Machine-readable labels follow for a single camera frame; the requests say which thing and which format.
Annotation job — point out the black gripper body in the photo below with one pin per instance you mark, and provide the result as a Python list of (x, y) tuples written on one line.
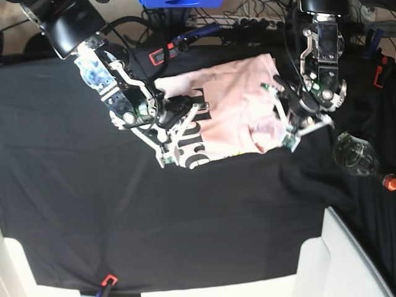
[(300, 106), (173, 110)]

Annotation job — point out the pink T-shirt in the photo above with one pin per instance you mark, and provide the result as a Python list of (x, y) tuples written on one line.
[(241, 117)]

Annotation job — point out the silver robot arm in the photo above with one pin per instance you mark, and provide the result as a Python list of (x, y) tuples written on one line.
[(320, 45)]

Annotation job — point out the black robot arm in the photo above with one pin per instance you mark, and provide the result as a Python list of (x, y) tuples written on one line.
[(77, 28)]

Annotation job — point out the red and blue clamp tool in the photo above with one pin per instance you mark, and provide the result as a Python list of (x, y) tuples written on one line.
[(182, 42)]

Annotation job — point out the clear glass bottle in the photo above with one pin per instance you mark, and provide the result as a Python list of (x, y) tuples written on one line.
[(359, 158)]

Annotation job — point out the red and black clamp tool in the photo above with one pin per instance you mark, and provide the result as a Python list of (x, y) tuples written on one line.
[(385, 65)]

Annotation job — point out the black table cloth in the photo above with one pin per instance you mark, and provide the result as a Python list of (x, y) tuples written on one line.
[(85, 199)]

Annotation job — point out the red clamp at table front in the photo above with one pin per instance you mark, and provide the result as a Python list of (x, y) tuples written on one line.
[(107, 285)]

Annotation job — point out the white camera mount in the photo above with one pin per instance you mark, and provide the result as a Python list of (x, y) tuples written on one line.
[(291, 138), (166, 142)]

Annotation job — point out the blue plastic mount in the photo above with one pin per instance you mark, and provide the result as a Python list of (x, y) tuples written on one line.
[(181, 3)]

